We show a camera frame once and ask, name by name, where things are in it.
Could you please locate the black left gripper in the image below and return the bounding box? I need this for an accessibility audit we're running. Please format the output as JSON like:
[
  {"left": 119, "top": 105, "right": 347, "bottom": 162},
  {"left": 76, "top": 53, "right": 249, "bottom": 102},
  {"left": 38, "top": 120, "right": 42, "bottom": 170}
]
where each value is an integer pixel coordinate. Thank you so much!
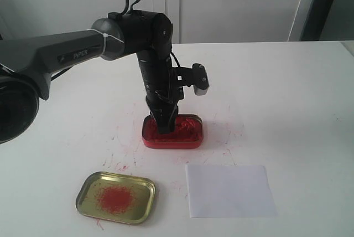
[{"left": 137, "top": 49, "right": 180, "bottom": 134}]

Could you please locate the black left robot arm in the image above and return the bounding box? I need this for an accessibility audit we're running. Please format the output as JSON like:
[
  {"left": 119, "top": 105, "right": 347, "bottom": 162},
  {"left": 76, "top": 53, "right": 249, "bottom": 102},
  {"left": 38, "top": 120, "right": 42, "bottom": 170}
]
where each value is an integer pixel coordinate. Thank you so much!
[{"left": 1, "top": 11, "right": 179, "bottom": 143}]

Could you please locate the red ink paste tin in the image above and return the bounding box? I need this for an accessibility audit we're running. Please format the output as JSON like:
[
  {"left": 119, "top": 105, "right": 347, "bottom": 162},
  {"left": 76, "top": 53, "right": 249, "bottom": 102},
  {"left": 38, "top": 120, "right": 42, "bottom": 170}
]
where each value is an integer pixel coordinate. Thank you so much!
[{"left": 142, "top": 114, "right": 204, "bottom": 150}]

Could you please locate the white paper sheet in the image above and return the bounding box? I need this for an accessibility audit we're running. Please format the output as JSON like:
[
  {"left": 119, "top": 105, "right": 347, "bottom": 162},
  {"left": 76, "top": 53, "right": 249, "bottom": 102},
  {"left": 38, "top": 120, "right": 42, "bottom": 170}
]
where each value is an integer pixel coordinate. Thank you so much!
[{"left": 185, "top": 164, "right": 278, "bottom": 218}]

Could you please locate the gold tin lid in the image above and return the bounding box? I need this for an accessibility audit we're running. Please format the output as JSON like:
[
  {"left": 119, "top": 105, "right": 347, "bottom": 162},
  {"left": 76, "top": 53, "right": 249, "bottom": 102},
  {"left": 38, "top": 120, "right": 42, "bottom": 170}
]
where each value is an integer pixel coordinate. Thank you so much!
[{"left": 75, "top": 172, "right": 156, "bottom": 225}]

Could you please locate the white cabinet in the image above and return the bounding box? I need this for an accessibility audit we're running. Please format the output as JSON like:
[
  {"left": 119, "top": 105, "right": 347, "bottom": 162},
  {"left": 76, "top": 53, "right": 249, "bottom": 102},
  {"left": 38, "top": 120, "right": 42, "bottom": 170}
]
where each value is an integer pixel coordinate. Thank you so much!
[{"left": 1, "top": 0, "right": 312, "bottom": 43}]

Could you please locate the dark vertical post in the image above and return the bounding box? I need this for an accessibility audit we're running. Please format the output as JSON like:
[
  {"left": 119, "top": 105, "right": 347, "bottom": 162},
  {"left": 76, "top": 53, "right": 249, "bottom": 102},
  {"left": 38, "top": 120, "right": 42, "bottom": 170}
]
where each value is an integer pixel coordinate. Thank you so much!
[{"left": 300, "top": 0, "right": 334, "bottom": 42}]

